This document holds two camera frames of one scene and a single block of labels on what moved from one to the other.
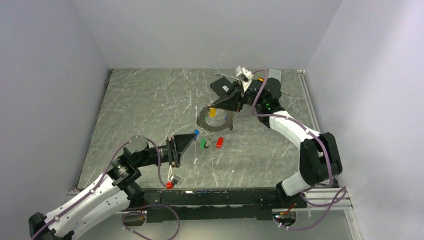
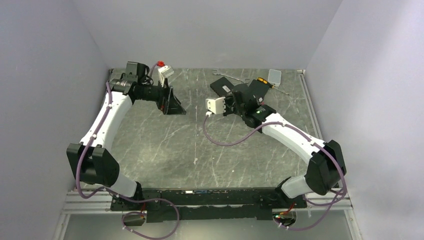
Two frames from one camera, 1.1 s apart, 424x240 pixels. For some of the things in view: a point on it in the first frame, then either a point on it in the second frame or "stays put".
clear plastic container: (275, 74) stays put
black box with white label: (222, 86) stays put
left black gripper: (177, 145) -> (168, 102)
